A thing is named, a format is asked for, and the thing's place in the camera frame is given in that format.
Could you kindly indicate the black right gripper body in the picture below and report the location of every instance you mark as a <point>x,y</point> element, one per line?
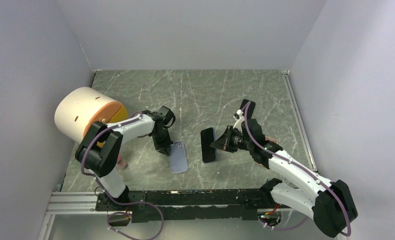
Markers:
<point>236,140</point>

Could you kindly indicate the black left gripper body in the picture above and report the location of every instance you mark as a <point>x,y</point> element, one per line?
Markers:
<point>161,137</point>

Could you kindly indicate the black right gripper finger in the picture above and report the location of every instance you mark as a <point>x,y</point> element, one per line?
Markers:
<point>225,137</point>
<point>219,145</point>

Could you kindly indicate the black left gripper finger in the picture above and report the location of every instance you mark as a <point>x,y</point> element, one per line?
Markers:
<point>160,148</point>
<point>167,148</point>

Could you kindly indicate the blue smartphone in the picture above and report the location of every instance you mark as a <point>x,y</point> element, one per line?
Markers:
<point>208,153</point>

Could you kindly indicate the lavender phone case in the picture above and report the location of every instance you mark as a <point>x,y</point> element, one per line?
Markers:
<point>178,158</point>

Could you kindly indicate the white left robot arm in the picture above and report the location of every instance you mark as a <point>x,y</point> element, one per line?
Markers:
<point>98,151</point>

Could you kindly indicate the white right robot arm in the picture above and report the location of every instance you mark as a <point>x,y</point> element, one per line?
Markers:
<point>328,203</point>

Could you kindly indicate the pink phone case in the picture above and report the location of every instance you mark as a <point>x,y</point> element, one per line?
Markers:
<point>270,139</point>

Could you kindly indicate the pink capped small bottle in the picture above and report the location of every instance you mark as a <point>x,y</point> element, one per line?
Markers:
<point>120,163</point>

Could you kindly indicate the beige and orange cylinder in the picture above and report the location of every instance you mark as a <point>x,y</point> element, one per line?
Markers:
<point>79,109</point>

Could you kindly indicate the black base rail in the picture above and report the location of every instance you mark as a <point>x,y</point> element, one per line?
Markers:
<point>247,204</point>

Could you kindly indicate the aluminium frame rail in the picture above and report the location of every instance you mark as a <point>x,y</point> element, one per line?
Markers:
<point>72,203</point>

